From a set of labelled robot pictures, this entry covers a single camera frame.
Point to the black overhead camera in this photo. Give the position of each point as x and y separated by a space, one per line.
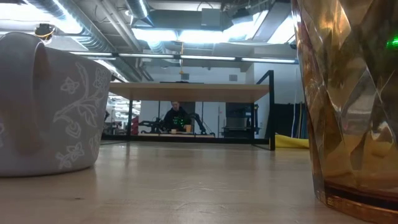
44 31

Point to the long LED light bar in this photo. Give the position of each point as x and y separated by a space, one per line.
202 58

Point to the person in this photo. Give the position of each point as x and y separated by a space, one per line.
175 119

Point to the wooden shelf with black legs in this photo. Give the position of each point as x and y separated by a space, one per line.
186 92

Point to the small orange cup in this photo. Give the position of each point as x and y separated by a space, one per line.
188 128

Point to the black background robot arm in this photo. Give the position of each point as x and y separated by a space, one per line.
152 126
199 123

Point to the grey mug with floral print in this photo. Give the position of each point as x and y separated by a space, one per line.
62 124

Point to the yellow cloth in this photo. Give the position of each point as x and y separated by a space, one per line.
289 142

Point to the amber faceted glass cup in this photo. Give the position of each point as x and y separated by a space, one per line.
348 109

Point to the black equipment cart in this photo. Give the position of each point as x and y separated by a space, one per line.
237 118

